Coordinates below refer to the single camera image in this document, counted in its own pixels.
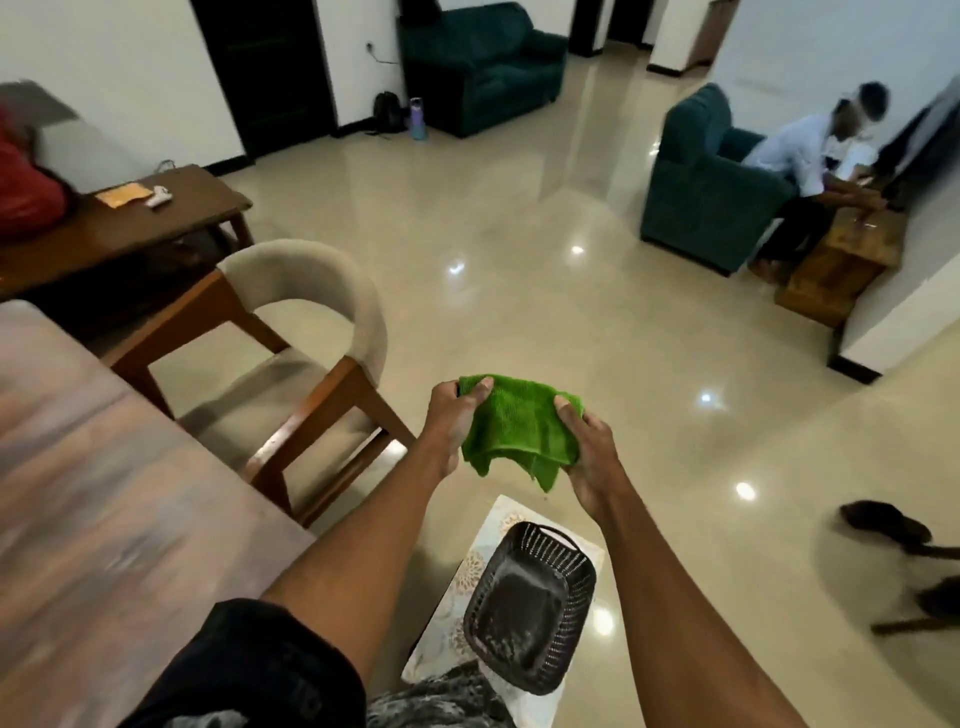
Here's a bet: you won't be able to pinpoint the brown wooden side table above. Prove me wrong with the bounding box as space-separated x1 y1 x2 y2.
0 164 255 303

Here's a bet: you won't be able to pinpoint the person's left forearm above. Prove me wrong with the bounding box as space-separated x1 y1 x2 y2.
258 444 460 685

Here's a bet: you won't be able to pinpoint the wooden coffee table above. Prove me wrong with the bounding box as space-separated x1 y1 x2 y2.
774 205 909 330

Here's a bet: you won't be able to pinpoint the person's right hand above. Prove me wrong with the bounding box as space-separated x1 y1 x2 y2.
553 396 640 526

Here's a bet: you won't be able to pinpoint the black shirt sleeve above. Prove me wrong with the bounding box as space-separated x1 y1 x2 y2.
118 597 369 728

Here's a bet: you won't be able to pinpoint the green microfiber cloth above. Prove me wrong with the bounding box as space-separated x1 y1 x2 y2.
457 374 587 494

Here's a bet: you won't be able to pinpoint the dark green sofa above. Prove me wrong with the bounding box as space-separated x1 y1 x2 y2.
396 1 570 139

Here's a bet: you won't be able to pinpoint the black plastic basket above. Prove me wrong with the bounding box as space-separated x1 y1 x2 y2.
462 521 599 697

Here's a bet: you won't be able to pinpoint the black backpack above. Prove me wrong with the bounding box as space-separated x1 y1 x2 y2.
372 90 408 136

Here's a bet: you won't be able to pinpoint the beige cushioned wooden chair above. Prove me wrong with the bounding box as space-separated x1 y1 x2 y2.
105 238 418 528

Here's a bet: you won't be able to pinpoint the person's left hand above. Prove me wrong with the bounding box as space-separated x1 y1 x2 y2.
418 377 496 481

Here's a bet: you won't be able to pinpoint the dark green armchair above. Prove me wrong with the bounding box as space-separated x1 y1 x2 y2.
639 82 801 277

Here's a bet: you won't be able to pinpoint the orange envelope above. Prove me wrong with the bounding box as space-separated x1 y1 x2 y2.
94 182 152 209

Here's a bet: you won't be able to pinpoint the grey patterned shorts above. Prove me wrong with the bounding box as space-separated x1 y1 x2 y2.
365 660 520 728

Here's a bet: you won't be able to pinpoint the red bag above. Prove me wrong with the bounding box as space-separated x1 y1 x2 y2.
0 105 74 243

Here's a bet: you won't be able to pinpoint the person's right forearm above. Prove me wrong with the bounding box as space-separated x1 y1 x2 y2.
596 487 810 728

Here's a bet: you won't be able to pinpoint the dark furniture leg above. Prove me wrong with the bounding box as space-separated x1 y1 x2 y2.
870 579 960 637
838 500 960 561

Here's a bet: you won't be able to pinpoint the black door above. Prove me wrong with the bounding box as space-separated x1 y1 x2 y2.
190 0 338 159

